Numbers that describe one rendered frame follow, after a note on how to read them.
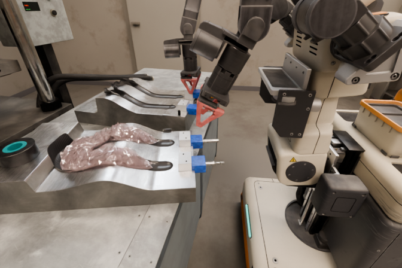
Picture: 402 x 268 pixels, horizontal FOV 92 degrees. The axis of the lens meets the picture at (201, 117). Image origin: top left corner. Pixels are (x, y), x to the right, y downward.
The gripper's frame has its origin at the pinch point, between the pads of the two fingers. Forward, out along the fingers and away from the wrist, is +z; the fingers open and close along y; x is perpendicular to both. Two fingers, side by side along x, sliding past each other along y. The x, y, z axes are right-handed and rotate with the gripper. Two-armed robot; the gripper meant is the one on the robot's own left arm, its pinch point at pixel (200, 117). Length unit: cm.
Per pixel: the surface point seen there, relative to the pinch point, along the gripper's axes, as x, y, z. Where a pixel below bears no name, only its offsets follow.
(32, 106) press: -76, -40, 59
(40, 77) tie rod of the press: -71, -38, 38
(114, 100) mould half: -30.1, -22.7, 22.0
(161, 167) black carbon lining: -3.7, 4.6, 17.7
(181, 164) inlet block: 0.7, 6.1, 12.2
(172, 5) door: -71, -271, 3
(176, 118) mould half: -4.9, -18.2, 15.0
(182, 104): -5.1, -23.0, 10.8
